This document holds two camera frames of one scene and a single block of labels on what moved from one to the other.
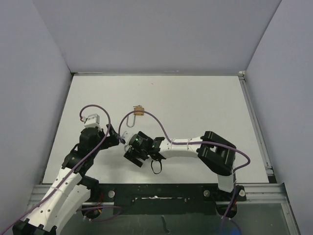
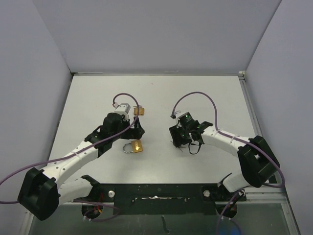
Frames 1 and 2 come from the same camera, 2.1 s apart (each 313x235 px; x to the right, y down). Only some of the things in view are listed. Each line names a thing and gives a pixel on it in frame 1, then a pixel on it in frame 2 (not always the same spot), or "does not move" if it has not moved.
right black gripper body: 132,153 → 181,134
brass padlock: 137,113 does not move
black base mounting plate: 164,199 does not move
